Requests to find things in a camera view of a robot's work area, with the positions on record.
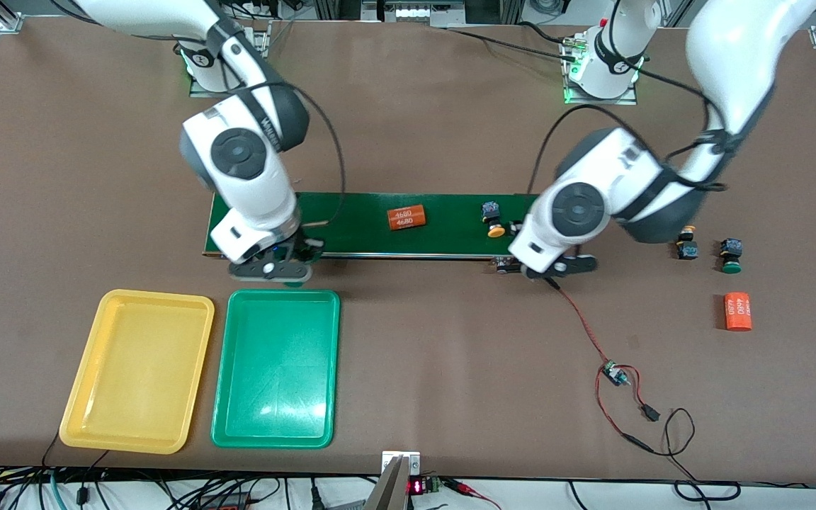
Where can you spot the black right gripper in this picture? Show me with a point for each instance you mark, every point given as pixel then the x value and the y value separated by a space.
pixel 299 247

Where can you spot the yellow mushroom push button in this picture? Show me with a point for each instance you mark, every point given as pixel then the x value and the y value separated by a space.
pixel 491 210
pixel 687 250

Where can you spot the orange cylinder white 4680 print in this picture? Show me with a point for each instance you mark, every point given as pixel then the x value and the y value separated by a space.
pixel 408 217
pixel 737 312

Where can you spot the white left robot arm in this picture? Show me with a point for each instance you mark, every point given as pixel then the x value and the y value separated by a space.
pixel 578 209

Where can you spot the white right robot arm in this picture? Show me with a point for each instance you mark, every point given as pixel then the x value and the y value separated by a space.
pixel 238 152

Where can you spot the green conveyor belt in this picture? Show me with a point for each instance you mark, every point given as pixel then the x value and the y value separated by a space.
pixel 450 237

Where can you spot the green plastic tray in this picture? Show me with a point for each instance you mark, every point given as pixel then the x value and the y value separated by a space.
pixel 273 368

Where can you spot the small speed controller board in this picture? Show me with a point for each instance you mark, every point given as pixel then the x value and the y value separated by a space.
pixel 613 372

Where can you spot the yellow plastic tray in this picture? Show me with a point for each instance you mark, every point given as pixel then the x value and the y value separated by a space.
pixel 139 368

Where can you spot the silver mounting plate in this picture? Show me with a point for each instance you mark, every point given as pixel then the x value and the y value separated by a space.
pixel 411 464

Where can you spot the white power strip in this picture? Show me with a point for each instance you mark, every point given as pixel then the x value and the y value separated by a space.
pixel 415 13

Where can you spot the grey metal bar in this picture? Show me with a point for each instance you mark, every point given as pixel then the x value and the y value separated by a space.
pixel 388 492

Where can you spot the small red digit display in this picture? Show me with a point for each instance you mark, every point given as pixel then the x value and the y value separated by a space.
pixel 416 487

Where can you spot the red black clip lead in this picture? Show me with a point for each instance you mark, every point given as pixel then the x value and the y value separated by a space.
pixel 461 486

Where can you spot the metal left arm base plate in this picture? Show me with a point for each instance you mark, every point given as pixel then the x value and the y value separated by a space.
pixel 624 100

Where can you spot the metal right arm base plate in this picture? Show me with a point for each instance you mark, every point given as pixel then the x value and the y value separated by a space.
pixel 197 92

